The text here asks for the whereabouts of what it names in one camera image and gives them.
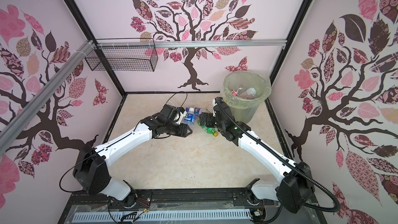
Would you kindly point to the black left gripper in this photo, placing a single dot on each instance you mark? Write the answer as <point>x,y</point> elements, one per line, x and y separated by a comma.
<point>183,130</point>

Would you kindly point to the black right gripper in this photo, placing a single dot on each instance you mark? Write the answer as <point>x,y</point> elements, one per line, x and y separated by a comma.
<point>203,119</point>

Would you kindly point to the green Sprite bottle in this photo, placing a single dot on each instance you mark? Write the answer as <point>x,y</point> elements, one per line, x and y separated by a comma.
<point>209,130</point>

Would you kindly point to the clear bottle blue label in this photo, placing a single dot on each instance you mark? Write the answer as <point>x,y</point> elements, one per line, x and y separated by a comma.
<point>190,117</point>

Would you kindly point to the clear Coca-Cola bottle yellow cap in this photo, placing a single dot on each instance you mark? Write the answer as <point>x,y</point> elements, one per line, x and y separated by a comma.
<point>237,91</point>

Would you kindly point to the white bottle red cap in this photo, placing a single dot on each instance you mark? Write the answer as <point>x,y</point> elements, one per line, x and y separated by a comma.
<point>249,94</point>

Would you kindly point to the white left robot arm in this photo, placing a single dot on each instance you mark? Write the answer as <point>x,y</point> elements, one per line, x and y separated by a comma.
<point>91,169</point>

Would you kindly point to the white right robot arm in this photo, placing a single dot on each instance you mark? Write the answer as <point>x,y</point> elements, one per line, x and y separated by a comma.
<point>291,189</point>

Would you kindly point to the clear Pepsi bottle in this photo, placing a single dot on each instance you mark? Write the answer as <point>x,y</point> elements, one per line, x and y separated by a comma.
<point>198,111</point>

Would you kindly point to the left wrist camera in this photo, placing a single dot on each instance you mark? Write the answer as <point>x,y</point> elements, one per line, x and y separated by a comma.
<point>180,115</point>

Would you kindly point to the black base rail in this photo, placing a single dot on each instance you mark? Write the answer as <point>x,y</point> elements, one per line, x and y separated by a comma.
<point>212,198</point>

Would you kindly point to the white slotted cable duct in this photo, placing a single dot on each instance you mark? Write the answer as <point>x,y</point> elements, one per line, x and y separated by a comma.
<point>160,216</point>

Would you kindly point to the black wire wall basket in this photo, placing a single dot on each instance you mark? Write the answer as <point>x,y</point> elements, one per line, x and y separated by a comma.
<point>123,54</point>

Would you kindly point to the aluminium wall rail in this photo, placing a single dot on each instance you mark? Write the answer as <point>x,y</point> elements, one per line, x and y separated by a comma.
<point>17,125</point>
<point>195,44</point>

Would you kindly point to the black frame rail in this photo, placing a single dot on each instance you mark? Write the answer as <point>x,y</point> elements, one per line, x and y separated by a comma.
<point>299,19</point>

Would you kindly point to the aluminium left wall rail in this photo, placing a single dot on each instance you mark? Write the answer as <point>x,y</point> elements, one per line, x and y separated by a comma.
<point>17,125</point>

